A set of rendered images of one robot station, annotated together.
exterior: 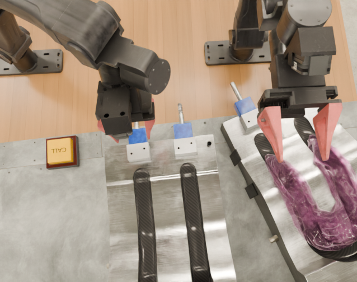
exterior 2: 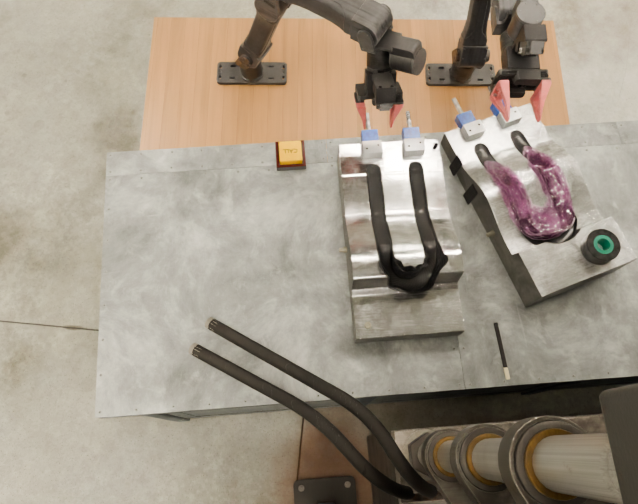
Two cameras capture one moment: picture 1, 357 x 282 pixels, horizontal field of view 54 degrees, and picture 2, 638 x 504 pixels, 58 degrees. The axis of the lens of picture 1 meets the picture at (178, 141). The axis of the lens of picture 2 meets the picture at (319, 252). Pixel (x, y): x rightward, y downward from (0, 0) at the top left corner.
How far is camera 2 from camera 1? 79 cm
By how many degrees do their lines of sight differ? 4
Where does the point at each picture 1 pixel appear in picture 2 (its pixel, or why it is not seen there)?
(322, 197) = (535, 195)
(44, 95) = (269, 104)
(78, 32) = (371, 22)
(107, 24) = (388, 19)
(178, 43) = not seen: hidden behind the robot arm
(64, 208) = (293, 205)
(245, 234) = (463, 234)
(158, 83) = (418, 66)
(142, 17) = not seen: hidden behind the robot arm
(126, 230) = (360, 215)
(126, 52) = (398, 41)
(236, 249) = not seen: hidden behind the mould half
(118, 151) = (352, 149)
